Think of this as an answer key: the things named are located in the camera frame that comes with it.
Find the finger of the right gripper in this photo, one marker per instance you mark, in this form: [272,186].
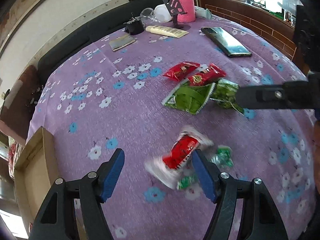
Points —
[288,95]

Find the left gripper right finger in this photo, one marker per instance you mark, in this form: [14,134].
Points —
[222,190]

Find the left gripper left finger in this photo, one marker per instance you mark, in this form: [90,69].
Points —
[95,190]

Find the red white snack packet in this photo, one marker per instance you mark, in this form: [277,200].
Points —
[168,169]

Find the small green candy packet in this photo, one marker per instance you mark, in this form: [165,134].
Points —
[221,158]

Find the cardboard tray box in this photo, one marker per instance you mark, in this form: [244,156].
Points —
[44,198]

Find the black smartphone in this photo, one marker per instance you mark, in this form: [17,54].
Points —
[229,45]

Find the patterned blanket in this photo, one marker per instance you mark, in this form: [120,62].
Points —
[15,150]

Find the green pea snack packet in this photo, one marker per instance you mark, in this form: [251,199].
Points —
[187,98]

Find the brown armchair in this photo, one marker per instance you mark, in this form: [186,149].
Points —
[15,111]

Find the light green cloth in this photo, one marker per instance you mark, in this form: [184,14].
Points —
[202,13]

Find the purple floral tablecloth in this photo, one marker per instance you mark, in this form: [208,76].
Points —
[99,100]

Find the cream lotion tube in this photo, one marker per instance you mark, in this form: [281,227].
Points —
[166,31]

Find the pink thermos bottle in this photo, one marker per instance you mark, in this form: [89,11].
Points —
[188,8]

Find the black phone stand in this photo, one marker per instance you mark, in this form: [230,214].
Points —
[174,8]

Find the white round container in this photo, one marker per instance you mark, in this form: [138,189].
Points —
[162,14]

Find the olive notebook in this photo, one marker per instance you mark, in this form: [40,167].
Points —
[121,42]

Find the clear glass bowl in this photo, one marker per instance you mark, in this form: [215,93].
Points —
[147,15]

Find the black sofa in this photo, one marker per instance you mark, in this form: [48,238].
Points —
[95,29]

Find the black mug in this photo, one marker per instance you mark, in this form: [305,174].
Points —
[134,25]

